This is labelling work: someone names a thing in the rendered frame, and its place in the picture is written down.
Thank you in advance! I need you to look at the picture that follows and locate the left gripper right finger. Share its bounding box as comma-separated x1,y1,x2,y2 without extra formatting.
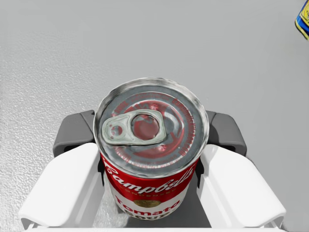
195,110,287,229

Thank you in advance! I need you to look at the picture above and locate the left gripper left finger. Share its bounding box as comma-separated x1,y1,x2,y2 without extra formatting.
18,110,105,229

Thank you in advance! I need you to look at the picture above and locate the red and white can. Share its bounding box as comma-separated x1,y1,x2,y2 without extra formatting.
93,77,210,221

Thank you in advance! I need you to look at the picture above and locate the blue flat can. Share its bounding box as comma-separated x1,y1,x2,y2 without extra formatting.
294,0,309,41

